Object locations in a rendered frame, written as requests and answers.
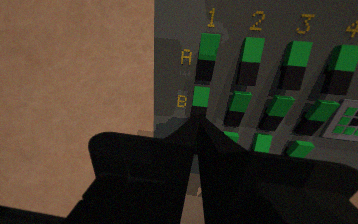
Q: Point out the dark grey switch panel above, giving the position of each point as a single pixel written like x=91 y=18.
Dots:
x=275 y=76

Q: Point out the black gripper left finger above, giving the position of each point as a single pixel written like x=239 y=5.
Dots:
x=168 y=160

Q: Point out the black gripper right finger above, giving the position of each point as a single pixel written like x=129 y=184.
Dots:
x=228 y=171

